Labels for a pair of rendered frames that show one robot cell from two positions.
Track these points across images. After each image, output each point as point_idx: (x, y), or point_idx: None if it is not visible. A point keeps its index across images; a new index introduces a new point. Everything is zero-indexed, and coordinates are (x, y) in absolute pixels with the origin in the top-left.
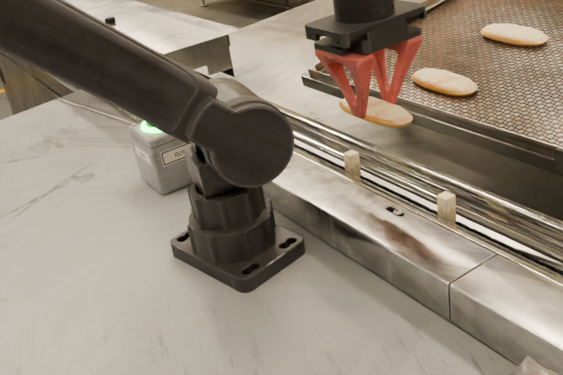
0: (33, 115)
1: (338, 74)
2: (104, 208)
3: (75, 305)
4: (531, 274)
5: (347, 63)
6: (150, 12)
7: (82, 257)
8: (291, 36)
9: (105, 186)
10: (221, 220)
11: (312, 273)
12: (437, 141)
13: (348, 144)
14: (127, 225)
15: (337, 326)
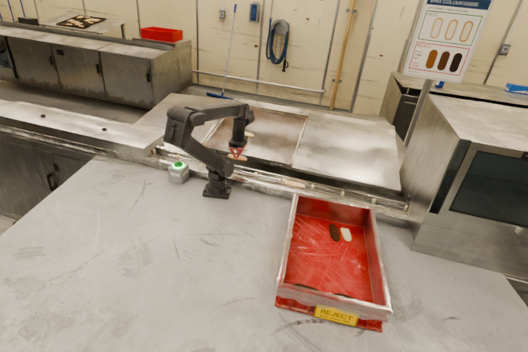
0: (92, 167)
1: (232, 151)
2: (168, 190)
3: (193, 211)
4: (278, 183)
5: (239, 149)
6: (114, 124)
7: (180, 202)
8: (159, 128)
9: (160, 185)
10: (221, 185)
11: (236, 192)
12: (235, 159)
13: None
14: (181, 192)
15: (250, 199)
